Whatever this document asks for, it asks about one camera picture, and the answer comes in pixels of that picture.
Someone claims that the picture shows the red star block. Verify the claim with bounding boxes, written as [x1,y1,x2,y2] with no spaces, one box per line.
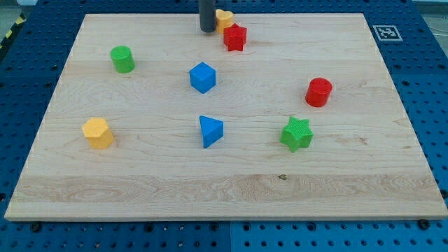
[223,23,247,51]

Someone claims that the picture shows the green star block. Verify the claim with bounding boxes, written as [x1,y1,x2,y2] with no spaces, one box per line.
[280,116,314,153]

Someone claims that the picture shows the blue triangle block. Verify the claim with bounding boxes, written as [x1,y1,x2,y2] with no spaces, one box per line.
[199,115,224,148]

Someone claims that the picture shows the blue cube block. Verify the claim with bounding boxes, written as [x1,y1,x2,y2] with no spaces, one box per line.
[189,62,216,94]

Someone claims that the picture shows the light wooden board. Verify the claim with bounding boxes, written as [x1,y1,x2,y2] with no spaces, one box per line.
[5,13,447,222]

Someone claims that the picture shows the red cylinder block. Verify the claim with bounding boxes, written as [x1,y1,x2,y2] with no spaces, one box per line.
[305,78,333,107]

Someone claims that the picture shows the yellow heart block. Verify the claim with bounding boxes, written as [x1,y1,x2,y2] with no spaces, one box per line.
[216,9,234,34]

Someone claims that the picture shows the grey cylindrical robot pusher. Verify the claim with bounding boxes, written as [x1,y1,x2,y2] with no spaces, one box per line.
[198,0,216,33]

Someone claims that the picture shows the green cylinder block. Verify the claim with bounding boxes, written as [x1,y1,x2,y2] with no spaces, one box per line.
[110,45,135,74]

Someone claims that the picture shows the yellow hexagon block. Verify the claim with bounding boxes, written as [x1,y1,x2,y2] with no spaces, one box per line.
[82,118,114,149]

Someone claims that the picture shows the white fiducial marker tag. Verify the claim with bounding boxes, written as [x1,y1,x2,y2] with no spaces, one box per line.
[373,24,403,41]

